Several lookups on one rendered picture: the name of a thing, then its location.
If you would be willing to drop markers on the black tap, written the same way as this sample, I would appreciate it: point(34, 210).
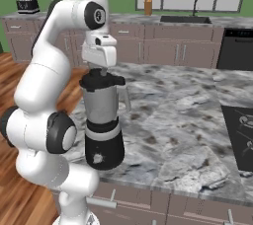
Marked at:
point(195, 5)

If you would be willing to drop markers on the brown base cupboards run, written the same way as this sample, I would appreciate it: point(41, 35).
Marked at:
point(164, 46)

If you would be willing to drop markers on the black and grey blender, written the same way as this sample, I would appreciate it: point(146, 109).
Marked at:
point(102, 130)

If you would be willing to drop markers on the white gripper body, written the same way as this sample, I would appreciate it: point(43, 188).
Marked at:
point(99, 56)

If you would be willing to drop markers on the black hob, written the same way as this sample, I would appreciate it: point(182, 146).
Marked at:
point(242, 136)

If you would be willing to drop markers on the black blender lid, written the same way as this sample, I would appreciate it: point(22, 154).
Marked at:
point(100, 81)

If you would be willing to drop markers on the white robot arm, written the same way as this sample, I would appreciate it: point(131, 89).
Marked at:
point(39, 81)

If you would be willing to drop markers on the black toaster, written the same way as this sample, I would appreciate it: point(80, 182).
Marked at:
point(28, 6)

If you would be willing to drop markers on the brown island drawer front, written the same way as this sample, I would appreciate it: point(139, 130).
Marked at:
point(138, 206)
point(204, 212)

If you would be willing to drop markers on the black dishwasher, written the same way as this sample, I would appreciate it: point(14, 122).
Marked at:
point(236, 49)

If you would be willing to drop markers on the dark sink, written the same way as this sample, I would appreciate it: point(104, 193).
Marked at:
point(185, 19)

